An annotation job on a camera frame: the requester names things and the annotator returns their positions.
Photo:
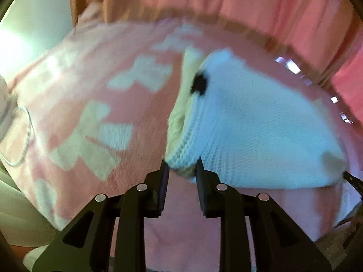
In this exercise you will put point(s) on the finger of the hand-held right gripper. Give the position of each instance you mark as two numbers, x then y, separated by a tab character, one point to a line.
354	182

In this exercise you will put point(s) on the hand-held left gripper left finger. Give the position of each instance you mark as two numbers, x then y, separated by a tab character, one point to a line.
164	188

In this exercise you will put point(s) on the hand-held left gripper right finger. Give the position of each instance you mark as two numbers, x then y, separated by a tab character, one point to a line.
200	188

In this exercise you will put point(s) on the colour-block knit sweater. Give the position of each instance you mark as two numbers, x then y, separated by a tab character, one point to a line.
249	130

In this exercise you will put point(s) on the pink printed blanket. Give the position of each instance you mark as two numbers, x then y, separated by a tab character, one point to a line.
113	90

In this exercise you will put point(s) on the white bed sheet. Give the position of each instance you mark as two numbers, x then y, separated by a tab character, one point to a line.
19	212

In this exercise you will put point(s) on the orange pink curtain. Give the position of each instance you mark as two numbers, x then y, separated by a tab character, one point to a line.
227	2

